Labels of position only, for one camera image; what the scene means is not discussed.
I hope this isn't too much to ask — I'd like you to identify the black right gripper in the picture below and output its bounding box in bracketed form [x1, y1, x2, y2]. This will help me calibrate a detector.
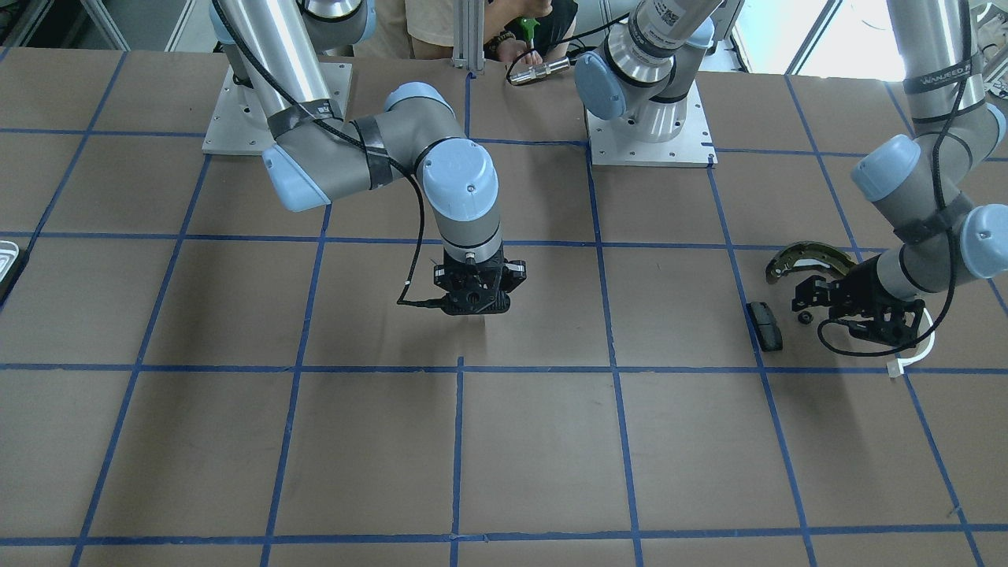
[433, 256, 527, 316]

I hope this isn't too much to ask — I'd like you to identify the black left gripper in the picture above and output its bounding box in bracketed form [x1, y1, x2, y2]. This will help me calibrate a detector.
[791, 256, 928, 350]

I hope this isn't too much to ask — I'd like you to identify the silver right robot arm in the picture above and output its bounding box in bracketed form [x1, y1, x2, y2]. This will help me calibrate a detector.
[211, 1, 527, 316]

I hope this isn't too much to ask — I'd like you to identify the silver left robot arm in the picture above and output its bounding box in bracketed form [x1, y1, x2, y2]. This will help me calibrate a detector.
[575, 1, 1006, 354]

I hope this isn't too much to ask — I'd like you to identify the green brake shoe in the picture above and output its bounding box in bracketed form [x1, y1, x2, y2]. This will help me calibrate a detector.
[765, 240, 858, 284]

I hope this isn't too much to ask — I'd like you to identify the white curved plastic part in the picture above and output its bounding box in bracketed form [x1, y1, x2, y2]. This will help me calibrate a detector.
[886, 332, 936, 380]

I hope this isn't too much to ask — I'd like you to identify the grey brake pad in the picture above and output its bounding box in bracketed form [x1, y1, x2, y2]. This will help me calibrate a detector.
[746, 302, 784, 352]

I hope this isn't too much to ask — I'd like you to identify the person in beige shirt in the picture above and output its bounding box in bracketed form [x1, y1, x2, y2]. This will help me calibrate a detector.
[353, 0, 580, 65]

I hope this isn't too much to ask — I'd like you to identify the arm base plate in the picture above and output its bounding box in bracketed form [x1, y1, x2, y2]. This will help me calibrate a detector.
[202, 61, 354, 157]
[586, 83, 719, 168]

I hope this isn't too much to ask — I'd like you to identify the aluminium frame post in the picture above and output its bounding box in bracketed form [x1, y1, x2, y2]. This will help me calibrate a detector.
[451, 0, 486, 76]

